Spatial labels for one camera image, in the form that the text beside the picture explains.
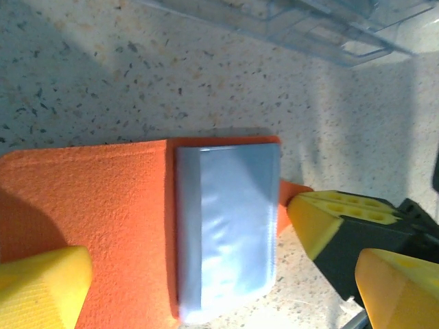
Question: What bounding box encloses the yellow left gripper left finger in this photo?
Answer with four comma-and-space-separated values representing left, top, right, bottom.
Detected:
0, 245, 93, 329

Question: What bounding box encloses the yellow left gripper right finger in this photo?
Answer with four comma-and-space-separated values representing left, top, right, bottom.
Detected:
355, 248, 439, 329

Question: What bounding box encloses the orange card holder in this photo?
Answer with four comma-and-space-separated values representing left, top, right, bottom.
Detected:
0, 136, 315, 326

